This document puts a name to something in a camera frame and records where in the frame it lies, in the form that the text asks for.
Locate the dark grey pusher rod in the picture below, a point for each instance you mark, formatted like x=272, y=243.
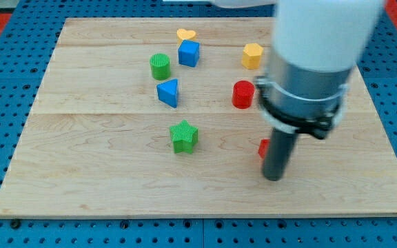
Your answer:
x=279, y=150

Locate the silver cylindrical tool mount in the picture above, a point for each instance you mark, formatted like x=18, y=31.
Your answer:
x=297, y=100

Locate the red star block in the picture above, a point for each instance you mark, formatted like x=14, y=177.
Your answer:
x=263, y=147

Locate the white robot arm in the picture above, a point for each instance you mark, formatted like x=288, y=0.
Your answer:
x=315, y=45

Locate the green star block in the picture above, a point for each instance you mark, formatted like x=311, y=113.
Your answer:
x=184, y=137

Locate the red cylinder block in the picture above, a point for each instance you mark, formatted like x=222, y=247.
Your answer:
x=243, y=94

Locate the yellow hexagon block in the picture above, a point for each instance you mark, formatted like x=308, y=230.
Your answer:
x=252, y=55

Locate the blue cube block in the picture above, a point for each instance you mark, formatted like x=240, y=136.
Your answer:
x=189, y=53

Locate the blue triangle block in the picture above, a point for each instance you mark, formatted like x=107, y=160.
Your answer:
x=168, y=92

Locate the yellow heart block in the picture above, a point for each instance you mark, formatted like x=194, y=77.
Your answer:
x=183, y=34

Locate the green cylinder block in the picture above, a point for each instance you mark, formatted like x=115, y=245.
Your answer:
x=160, y=66

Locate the wooden board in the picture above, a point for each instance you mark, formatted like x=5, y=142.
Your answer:
x=96, y=144

